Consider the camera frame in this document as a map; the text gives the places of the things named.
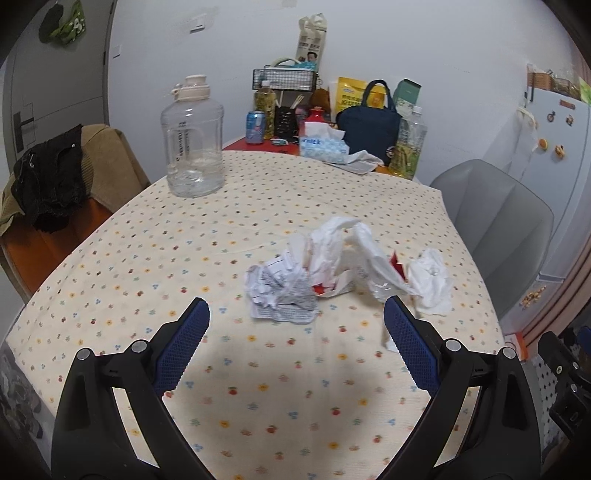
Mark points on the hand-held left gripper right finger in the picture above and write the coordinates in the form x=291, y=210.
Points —
x=408, y=339

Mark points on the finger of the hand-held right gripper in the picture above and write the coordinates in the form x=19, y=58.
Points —
x=554, y=353

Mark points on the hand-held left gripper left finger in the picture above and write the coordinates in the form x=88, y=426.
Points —
x=184, y=337

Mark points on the white tissue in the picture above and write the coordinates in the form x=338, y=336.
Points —
x=431, y=281

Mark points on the printed paper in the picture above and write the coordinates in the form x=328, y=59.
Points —
x=281, y=290

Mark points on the white plastic bag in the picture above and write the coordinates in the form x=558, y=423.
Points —
x=332, y=244

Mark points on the pink curtain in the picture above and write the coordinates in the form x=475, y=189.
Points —
x=568, y=295

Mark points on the cluster of yellow magnets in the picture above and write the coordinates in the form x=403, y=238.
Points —
x=533, y=296

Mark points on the floral cream tablecloth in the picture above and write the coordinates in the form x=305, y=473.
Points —
x=221, y=221

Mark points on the grey upholstered chair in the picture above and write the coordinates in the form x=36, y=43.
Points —
x=498, y=221

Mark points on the white fridge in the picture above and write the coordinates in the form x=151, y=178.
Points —
x=568, y=198

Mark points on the orange seat chair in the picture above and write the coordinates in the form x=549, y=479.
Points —
x=46, y=249

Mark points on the dark patterned cloth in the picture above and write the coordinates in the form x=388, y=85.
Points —
x=21, y=397

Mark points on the white paper sheet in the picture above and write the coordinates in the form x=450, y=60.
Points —
x=362, y=161

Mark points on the tan cloth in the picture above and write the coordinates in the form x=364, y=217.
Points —
x=113, y=166

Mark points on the clear bottle green label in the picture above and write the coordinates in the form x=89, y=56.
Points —
x=408, y=147

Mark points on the large clear water jug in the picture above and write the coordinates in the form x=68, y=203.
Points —
x=194, y=138

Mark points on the yellow duck fridge magnet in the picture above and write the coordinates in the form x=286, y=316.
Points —
x=560, y=151

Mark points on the black garment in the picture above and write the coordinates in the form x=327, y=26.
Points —
x=51, y=180

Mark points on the yellow round fridge magnet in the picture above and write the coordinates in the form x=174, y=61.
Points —
x=542, y=144

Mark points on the blue tissue pack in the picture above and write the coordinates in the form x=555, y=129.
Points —
x=321, y=146

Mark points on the navy lunch bag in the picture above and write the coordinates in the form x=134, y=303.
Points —
x=369, y=129

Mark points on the white cloth bag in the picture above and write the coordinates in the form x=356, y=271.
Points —
x=526, y=138

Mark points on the olive cloth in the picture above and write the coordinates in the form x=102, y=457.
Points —
x=8, y=207

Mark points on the blue soda can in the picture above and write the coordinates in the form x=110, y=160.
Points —
x=255, y=128

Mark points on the red bottle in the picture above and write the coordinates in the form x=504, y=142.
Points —
x=315, y=122

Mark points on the black mesh pen holder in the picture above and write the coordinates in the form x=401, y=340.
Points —
x=286, y=121

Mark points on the green box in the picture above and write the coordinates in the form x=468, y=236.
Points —
x=408, y=94

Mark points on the bottle with yellow contents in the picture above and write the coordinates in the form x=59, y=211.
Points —
x=265, y=99

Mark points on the yellow packet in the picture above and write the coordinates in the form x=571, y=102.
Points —
x=351, y=94

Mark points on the brown plush toy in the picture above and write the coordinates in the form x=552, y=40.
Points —
x=321, y=99

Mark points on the basket on fridge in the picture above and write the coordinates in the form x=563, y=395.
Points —
x=554, y=81

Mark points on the white door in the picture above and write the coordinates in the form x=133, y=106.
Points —
x=60, y=87

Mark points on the cream printed paper bag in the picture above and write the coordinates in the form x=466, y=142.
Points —
x=313, y=41

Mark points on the green black hanging bag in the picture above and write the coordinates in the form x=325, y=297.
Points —
x=64, y=23

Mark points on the small white wall plate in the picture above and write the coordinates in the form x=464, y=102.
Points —
x=116, y=50

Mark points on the white wall switch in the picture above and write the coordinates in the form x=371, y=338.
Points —
x=198, y=22

